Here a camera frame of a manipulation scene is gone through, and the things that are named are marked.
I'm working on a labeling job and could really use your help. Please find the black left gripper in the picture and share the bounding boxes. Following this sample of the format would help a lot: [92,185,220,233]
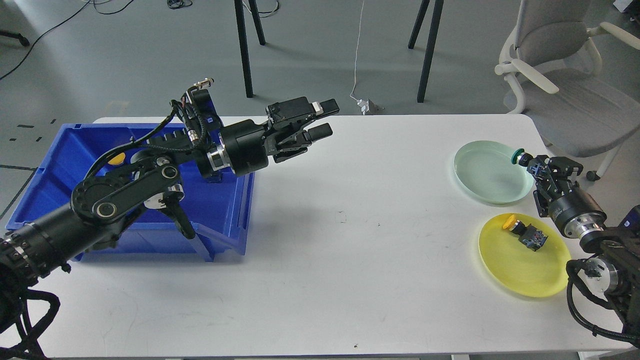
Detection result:
[219,98,340,177]

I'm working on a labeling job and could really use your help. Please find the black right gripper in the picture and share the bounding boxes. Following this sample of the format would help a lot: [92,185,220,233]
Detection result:
[528,155,607,239]

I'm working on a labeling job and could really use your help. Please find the green push button front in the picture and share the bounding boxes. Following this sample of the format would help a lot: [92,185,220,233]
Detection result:
[510,148,537,174]

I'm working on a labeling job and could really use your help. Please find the green push button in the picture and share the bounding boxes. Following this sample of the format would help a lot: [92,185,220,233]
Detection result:
[510,148,537,174]
[201,170,224,183]

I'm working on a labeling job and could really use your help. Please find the yellow push button front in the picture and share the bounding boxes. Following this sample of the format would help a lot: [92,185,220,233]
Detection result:
[502,214,549,252]

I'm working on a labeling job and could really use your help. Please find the yellow push button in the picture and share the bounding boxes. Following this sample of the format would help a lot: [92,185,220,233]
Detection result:
[107,152,127,167]
[502,214,549,252]

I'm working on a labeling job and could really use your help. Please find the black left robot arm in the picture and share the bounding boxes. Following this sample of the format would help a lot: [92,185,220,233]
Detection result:
[1,77,339,360]

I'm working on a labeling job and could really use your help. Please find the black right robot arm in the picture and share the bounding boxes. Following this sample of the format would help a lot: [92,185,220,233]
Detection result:
[510,149,640,347]

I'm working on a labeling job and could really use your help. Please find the pale green plate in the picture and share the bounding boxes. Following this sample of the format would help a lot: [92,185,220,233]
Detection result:
[452,140,533,205]

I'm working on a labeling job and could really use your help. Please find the yellow plate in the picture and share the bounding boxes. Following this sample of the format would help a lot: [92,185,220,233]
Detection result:
[477,213,572,298]

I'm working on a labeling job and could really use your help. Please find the green push button rear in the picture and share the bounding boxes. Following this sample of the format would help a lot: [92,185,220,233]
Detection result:
[201,170,224,183]

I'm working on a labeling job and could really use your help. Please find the yellow push button rear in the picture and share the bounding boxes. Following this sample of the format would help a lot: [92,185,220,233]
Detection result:
[107,152,127,167]

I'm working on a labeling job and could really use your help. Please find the grey office chair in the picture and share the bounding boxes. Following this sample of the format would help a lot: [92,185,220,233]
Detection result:
[494,0,640,182]

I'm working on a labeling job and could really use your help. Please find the black stand legs left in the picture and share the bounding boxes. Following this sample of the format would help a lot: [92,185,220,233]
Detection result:
[233,0,267,99]

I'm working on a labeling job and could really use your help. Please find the black stand legs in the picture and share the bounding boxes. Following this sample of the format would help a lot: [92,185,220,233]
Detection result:
[233,0,267,99]
[407,0,445,103]

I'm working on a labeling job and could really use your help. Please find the black stand legs right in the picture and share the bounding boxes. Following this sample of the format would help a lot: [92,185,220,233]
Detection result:
[407,0,445,103]

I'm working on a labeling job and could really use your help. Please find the blue plastic storage bin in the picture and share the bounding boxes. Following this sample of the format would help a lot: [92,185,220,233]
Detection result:
[6,123,254,262]

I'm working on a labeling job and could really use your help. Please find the white cable with plug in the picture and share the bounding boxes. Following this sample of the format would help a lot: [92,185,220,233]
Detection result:
[349,0,383,116]

